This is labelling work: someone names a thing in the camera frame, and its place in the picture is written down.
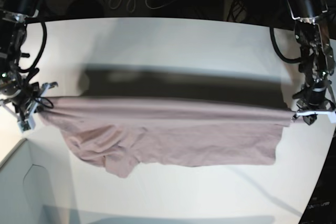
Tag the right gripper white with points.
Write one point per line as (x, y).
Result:
(27, 99)

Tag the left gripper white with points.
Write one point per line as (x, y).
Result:
(310, 107)

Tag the mauve pink t-shirt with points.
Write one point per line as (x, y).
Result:
(118, 134)

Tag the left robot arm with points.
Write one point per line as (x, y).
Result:
(316, 62)

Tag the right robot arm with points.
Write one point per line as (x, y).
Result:
(14, 16)

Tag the white cardboard box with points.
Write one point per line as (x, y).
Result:
(36, 186)

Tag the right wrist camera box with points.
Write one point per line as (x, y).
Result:
(26, 124)

